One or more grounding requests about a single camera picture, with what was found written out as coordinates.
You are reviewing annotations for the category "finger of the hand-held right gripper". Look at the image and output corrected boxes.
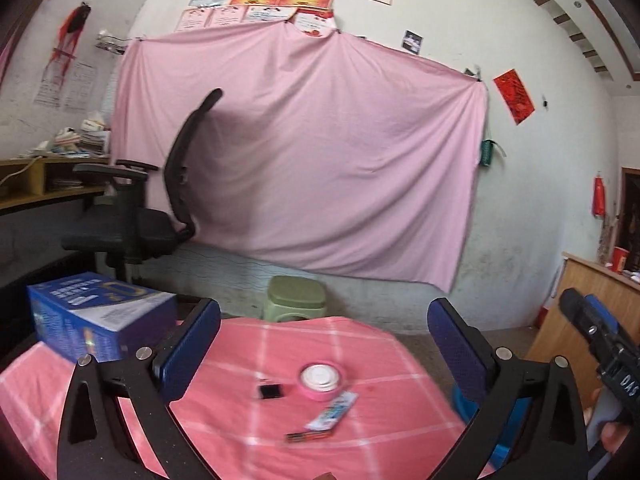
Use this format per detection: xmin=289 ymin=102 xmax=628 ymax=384
xmin=557 ymin=287 xmax=640 ymax=362

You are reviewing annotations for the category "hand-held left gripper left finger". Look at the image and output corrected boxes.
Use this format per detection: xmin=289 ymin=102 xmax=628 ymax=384
xmin=56 ymin=297 xmax=223 ymax=480

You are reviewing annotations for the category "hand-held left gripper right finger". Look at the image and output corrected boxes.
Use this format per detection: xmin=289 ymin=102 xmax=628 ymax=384
xmin=426 ymin=297 xmax=587 ymax=480

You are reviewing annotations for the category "blue plastic bucket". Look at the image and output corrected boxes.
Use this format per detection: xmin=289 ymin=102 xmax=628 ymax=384
xmin=451 ymin=385 xmax=523 ymax=472

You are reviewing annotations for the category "person's right hand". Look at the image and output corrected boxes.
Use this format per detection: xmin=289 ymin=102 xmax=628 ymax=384
xmin=587 ymin=390 xmax=640 ymax=466

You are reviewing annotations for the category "wooden cabinet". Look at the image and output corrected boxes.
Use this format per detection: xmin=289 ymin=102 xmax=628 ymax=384
xmin=527 ymin=251 xmax=640 ymax=396

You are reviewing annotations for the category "pink checked tablecloth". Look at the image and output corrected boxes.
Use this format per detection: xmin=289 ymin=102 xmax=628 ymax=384
xmin=0 ymin=316 xmax=481 ymax=480

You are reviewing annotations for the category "blue cardboard box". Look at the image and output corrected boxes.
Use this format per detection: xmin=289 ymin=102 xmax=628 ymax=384
xmin=27 ymin=271 xmax=178 ymax=363

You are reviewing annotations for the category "green plastic stool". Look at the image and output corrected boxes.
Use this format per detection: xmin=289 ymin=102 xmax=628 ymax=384
xmin=262 ymin=275 xmax=328 ymax=322

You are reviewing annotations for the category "red hanging ornament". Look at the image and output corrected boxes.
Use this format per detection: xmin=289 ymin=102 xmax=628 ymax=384
xmin=592 ymin=172 xmax=607 ymax=218

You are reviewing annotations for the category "black office chair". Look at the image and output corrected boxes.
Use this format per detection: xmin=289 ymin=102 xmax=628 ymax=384
xmin=61 ymin=88 xmax=224 ymax=281

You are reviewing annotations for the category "pink tape roll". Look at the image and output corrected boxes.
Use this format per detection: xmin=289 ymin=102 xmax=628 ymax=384
xmin=299 ymin=362 xmax=348 ymax=402

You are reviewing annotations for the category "colourful printed stick packet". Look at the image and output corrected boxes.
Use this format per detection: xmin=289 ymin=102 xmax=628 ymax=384
xmin=306 ymin=391 xmax=360 ymax=433

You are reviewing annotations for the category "dark orange stick wrapper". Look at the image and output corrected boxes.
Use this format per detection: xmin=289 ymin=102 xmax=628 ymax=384
xmin=285 ymin=430 xmax=335 ymax=445

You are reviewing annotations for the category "pink hanging bed sheet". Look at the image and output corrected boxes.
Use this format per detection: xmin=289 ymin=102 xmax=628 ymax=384
xmin=109 ymin=24 xmax=490 ymax=293

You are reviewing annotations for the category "wooden desk with shelf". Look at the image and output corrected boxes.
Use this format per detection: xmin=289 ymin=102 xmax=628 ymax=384
xmin=0 ymin=156 xmax=116 ymax=216

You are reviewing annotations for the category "pile of books and papers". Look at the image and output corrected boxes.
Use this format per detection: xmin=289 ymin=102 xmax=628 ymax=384
xmin=32 ymin=110 xmax=112 ymax=156

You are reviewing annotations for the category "dark wooden door frame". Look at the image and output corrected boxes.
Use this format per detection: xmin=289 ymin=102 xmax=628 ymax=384
xmin=617 ymin=166 xmax=640 ymax=271

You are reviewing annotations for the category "green wall basket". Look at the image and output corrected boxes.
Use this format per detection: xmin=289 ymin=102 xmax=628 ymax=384
xmin=480 ymin=137 xmax=501 ymax=168

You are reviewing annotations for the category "red paper wall poster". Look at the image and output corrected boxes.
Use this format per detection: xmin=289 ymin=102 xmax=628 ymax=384
xmin=492 ymin=68 xmax=536 ymax=126

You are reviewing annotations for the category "white cable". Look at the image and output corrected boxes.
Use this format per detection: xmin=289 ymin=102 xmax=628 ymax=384
xmin=0 ymin=157 xmax=41 ymax=186

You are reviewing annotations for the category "white wall chart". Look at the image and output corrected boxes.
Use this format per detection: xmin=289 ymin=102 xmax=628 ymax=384
xmin=35 ymin=52 xmax=66 ymax=108
xmin=64 ymin=62 xmax=97 ymax=113

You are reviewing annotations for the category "wire wall rack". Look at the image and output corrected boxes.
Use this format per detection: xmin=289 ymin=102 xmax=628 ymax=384
xmin=95 ymin=32 xmax=128 ymax=56

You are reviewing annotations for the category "red tassel wall ornament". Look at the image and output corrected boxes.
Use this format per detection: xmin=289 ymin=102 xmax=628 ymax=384
xmin=52 ymin=2 xmax=92 ymax=81

